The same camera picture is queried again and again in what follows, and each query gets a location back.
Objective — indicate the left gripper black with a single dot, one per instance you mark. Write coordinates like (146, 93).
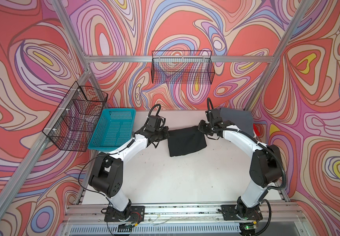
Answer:
(165, 130)

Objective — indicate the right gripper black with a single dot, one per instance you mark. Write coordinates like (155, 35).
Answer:
(200, 127)

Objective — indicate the aluminium frame crossbar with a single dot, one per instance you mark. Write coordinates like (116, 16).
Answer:
(148, 59)

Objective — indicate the red folded t shirt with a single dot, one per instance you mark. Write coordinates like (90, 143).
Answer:
(256, 131)

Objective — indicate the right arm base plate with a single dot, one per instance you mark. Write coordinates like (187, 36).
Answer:
(230, 211)

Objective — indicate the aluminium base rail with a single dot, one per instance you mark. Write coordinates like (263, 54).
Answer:
(206, 219)

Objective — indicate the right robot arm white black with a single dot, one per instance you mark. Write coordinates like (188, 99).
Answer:
(266, 169)

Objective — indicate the black wire basket left wall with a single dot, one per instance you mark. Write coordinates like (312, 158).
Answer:
(72, 125)

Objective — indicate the teal plastic basket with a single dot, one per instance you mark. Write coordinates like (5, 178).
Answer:
(113, 129)

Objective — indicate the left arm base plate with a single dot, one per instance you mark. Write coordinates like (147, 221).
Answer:
(132, 214)

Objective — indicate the black wire basket wall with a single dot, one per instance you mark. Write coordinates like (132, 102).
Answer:
(72, 125)
(189, 71)

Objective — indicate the black t shirt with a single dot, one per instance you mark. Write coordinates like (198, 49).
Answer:
(185, 141)

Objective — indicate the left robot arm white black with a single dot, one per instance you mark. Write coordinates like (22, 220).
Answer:
(106, 176)

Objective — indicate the black wire basket back wall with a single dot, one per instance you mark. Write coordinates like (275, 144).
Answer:
(189, 71)

